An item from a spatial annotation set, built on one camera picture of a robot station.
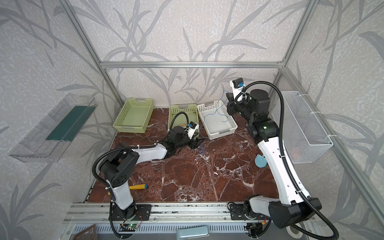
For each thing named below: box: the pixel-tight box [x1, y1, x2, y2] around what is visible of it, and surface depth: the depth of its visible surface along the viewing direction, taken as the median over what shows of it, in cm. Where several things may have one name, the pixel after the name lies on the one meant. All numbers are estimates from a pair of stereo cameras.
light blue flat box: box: [176, 225, 210, 240], surface depth 65 cm
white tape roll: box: [285, 223, 304, 239], surface depth 69 cm
